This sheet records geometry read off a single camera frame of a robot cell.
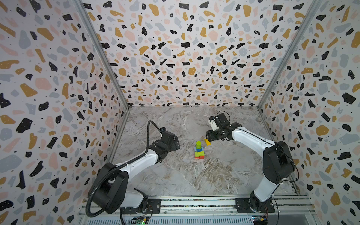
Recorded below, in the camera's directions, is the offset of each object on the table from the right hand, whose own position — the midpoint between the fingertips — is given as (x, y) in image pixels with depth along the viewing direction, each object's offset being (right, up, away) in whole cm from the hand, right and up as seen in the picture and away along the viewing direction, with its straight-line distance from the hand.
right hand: (208, 133), depth 91 cm
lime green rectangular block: (-6, -14, -1) cm, 15 cm away
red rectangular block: (-5, -16, +1) cm, 17 cm away
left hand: (-23, -5, -2) cm, 23 cm away
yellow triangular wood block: (+1, -8, +8) cm, 12 cm away
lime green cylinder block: (-6, -6, -8) cm, 12 cm away
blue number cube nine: (-6, -10, -4) cm, 13 cm away
